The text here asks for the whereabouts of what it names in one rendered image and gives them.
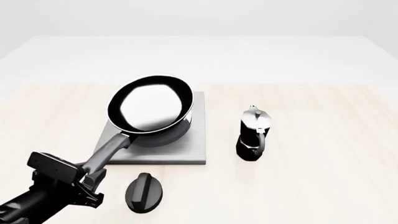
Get round black stove knob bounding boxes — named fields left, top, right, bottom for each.
left=124, top=172, right=164, bottom=215

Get black and silver moka pot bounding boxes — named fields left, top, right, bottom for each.
left=235, top=105, right=274, bottom=162

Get flat square stove plate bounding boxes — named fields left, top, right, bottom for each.
left=92, top=91, right=207, bottom=166

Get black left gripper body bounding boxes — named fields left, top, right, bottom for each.
left=68, top=175, right=104, bottom=209

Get black frying pan grey handle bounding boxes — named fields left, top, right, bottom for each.
left=81, top=73, right=195, bottom=175

